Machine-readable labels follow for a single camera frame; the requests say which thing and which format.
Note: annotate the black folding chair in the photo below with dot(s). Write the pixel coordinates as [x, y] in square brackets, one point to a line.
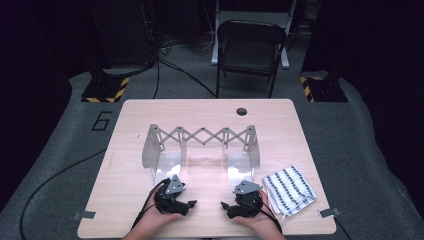
[248, 55]

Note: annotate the grey tape strip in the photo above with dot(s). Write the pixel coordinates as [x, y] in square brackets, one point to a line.
[330, 212]
[85, 215]

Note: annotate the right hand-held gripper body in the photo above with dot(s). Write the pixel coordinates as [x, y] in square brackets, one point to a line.
[248, 201]

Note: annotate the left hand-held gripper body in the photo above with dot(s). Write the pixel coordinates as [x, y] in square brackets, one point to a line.
[171, 200]

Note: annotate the black round table grommet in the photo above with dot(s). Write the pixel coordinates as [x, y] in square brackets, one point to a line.
[241, 111]

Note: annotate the white patterned dish cloth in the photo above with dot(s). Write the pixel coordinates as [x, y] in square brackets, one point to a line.
[290, 190]

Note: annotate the grey expandable metal rack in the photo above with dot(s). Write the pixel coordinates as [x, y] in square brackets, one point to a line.
[151, 156]

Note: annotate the person's left hand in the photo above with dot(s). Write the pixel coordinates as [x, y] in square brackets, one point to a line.
[153, 221]

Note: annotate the black yellow striped stand base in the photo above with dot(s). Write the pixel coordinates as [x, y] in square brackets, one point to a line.
[325, 90]
[103, 90]

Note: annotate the person's right hand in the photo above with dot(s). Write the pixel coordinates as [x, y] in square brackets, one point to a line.
[260, 223]

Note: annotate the black equipment cabinet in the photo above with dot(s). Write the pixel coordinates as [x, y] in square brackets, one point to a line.
[123, 33]

